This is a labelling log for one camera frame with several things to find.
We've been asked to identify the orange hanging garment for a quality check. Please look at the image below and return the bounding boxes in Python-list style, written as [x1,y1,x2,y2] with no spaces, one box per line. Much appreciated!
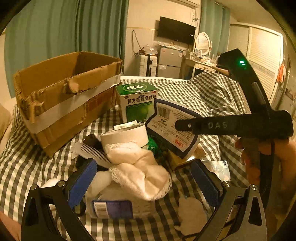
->
[276,62,287,84]

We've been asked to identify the small brown box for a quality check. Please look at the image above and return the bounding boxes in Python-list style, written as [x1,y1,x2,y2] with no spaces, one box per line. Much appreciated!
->
[168,146,206,172]

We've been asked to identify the grey white checked blanket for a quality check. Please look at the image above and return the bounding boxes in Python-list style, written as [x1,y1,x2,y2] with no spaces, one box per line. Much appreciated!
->
[0,71,278,241]

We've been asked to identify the black wall television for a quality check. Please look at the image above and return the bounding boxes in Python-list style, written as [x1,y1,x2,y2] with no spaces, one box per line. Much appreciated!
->
[157,16,196,45]

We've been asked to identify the beige pillow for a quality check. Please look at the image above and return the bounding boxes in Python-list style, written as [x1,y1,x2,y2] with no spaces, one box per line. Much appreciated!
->
[0,102,13,144]

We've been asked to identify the white tape roll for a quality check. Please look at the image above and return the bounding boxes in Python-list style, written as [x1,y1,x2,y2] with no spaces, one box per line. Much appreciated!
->
[100,124,149,153]

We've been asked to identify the white cotton pad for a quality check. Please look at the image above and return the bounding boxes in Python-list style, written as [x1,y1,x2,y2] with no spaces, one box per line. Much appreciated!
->
[174,197,214,237]

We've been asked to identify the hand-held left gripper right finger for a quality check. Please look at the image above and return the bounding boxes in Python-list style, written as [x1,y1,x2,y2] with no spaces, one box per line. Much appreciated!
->
[191,160,275,241]

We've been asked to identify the narrow teal curtain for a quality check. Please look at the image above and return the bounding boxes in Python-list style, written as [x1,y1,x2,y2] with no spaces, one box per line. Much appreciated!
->
[199,0,231,57]

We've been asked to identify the white black sachet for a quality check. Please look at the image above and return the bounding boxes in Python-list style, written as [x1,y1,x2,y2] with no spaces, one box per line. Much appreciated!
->
[113,120,145,130]

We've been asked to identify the white fuzzy cloth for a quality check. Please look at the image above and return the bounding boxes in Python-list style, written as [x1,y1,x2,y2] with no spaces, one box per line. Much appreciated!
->
[85,142,173,201]

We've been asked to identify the blue white tissue packet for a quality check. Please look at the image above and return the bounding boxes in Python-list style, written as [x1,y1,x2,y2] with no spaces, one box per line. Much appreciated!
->
[145,98,204,159]

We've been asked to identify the white dressing table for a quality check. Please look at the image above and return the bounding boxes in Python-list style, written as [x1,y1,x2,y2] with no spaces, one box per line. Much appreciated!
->
[179,57,219,79]

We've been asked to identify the wide teal curtain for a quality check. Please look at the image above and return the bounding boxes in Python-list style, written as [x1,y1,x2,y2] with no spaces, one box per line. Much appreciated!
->
[4,0,130,98]

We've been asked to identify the white oval vanity mirror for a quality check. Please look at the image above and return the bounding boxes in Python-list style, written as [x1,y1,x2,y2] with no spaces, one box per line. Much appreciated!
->
[194,32,213,57]

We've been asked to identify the person's right hand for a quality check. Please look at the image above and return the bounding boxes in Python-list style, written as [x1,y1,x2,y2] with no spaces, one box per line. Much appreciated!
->
[234,137,296,186]

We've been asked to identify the white louvred wardrobe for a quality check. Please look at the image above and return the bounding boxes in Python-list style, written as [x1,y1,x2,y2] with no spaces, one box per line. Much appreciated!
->
[229,23,292,109]

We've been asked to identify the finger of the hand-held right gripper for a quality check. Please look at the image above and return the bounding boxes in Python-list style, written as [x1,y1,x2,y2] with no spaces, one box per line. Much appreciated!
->
[174,115,241,138]

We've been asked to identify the clear plastic packet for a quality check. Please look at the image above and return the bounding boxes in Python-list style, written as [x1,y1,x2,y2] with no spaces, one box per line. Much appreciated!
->
[203,160,232,182]

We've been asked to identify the white suitcase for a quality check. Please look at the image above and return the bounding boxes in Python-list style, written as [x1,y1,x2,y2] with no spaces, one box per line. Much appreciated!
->
[135,53,159,76]

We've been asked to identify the torn cardboard box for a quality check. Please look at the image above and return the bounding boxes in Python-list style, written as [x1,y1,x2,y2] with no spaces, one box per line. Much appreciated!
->
[13,51,124,157]

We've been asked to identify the black comb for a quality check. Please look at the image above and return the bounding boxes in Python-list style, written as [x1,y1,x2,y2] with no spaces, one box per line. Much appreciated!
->
[76,134,115,172]

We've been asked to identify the silver fridge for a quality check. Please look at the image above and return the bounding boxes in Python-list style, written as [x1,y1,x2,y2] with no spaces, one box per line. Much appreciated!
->
[157,45,185,77]

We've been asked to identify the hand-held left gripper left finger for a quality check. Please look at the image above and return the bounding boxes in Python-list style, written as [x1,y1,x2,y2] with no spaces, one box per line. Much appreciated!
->
[21,158,98,241]

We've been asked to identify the black wall cable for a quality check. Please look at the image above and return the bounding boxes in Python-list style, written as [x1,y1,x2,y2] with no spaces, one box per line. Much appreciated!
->
[131,30,144,55]

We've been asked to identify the green medicine box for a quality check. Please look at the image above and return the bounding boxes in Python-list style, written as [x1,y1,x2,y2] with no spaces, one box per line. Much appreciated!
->
[116,82,159,123]

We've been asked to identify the white packet with blue label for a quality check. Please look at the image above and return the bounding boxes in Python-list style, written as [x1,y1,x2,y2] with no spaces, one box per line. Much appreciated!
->
[85,185,156,219]

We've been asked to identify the white air conditioner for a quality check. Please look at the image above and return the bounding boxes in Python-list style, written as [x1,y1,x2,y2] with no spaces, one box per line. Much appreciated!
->
[178,0,200,8]

